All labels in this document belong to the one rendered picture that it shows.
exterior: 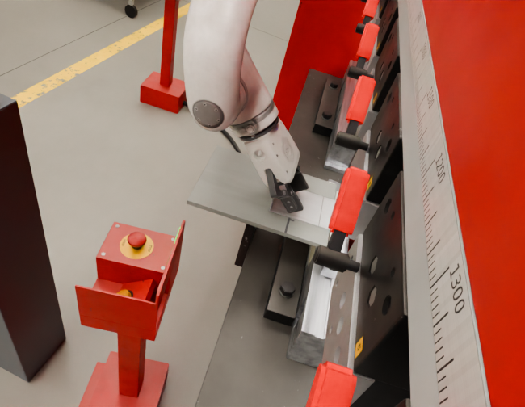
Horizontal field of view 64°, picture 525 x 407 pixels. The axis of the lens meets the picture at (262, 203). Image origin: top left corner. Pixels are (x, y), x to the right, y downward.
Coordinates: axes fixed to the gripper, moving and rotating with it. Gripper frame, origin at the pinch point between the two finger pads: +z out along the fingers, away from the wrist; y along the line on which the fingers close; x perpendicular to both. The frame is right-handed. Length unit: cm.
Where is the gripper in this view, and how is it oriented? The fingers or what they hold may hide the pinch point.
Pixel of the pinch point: (295, 193)
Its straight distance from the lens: 79.9
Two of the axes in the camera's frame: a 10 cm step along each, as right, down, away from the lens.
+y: 2.3, -6.5, 7.3
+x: -8.6, 2.1, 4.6
